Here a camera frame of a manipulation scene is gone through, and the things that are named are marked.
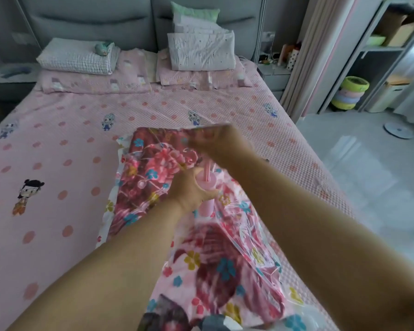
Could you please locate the person's left hand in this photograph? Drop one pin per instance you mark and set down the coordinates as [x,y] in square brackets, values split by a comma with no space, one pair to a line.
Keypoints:
[188,191]

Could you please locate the person's right hand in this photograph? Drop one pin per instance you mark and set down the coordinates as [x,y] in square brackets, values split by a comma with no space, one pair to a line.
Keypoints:
[224,144]

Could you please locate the lilac hand pump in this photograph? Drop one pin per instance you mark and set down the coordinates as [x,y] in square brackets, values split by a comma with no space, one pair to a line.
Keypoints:
[207,207]

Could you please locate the flower-print plastic storage bag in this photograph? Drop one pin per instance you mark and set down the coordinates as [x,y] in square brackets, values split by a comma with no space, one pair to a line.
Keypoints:
[103,224]

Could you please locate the red floral blanket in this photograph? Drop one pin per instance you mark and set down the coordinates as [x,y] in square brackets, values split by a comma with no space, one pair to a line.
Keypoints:
[210,279]

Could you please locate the person's left forearm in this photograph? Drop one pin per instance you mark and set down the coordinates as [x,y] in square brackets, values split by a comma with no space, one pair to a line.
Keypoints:
[107,275]

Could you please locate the person's right forearm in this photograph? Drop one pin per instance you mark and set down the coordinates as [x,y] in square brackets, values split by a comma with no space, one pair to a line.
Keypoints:
[331,244]

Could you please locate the white lidded bin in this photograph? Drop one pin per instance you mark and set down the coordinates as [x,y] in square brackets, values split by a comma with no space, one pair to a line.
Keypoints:
[386,96]

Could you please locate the white bedside cabinet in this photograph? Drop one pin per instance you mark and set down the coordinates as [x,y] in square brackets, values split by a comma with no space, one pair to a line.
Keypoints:
[275,82]
[10,90]

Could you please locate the grey dotted quilt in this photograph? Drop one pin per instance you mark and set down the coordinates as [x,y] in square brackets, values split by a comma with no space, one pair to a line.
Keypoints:
[201,51]

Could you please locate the white black-dotted cylinder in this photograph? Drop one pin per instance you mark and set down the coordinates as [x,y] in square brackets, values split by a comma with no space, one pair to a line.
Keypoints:
[292,60]

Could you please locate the white pink curtain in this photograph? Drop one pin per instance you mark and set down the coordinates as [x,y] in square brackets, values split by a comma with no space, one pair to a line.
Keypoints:
[312,58]

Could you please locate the pastel striped round stool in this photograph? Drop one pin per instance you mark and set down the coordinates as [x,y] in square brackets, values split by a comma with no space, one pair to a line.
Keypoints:
[351,93]

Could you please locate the pale green pillow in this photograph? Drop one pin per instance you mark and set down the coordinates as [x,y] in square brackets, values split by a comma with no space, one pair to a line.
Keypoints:
[195,10]

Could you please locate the pink cartoon bed sheet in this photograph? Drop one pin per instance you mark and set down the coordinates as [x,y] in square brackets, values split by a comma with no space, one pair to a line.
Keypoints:
[55,151]

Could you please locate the small teal plush toy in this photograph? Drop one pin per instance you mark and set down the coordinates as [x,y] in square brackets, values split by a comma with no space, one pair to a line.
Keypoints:
[102,49]

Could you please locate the grey open shelf unit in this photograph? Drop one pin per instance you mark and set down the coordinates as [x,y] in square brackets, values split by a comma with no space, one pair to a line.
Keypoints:
[372,62]

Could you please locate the grey upholstered headboard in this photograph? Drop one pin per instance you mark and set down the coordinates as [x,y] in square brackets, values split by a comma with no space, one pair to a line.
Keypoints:
[96,29]

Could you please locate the white checked folded pillow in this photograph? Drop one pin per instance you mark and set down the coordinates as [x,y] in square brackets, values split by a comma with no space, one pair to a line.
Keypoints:
[74,58]

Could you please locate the round white floor disc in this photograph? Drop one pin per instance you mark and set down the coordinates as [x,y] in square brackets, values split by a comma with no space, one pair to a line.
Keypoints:
[399,130]

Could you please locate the green tissue box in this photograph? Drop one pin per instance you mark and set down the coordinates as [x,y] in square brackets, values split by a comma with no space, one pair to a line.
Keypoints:
[376,40]

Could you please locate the yellow cardboard box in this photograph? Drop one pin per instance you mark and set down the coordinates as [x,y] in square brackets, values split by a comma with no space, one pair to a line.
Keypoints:
[403,35]

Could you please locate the white wall socket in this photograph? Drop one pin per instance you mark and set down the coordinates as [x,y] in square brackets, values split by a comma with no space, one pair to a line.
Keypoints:
[268,35]

